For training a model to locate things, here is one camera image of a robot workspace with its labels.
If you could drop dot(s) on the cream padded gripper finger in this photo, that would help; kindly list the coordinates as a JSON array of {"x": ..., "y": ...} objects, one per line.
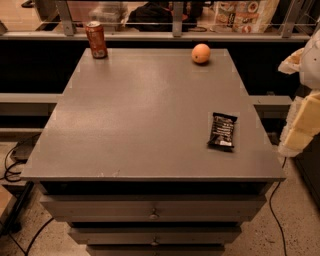
[
  {"x": 302, "y": 124},
  {"x": 292, "y": 63}
]

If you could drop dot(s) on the black rxbar chocolate wrapper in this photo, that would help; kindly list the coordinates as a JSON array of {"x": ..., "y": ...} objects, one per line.
[{"x": 222, "y": 129}]

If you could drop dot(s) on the red coke can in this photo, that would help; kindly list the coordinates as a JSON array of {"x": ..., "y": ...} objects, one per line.
[{"x": 95, "y": 34}]

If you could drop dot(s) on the printed snack bag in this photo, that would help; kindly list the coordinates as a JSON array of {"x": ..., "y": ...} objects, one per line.
[{"x": 243, "y": 16}]

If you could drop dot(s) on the orange fruit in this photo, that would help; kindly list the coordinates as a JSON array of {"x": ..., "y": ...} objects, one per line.
[{"x": 201, "y": 53}]

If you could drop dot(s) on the black bag behind railing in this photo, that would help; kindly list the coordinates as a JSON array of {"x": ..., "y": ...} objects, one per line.
[{"x": 160, "y": 16}]

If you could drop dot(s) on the grey drawer cabinet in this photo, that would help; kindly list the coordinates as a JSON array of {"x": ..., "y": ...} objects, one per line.
[{"x": 137, "y": 123}]

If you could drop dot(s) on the grey metal railing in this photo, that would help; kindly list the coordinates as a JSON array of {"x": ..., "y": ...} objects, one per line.
[{"x": 294, "y": 20}]

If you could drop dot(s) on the bottom grey drawer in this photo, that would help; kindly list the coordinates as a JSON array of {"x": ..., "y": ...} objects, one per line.
[{"x": 170, "y": 250}]

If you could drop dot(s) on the grey drawer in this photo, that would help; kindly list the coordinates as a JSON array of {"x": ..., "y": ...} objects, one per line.
[
  {"x": 170, "y": 250},
  {"x": 155, "y": 236},
  {"x": 225, "y": 208}
]

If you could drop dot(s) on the top grey drawer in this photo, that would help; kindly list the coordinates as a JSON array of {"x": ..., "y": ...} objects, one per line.
[{"x": 225, "y": 208}]

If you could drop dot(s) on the middle grey drawer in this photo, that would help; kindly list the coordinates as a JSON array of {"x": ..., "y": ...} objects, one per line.
[{"x": 155, "y": 236}]

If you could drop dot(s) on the grey metal shelf beam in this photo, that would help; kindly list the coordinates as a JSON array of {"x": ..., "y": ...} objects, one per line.
[{"x": 25, "y": 104}]

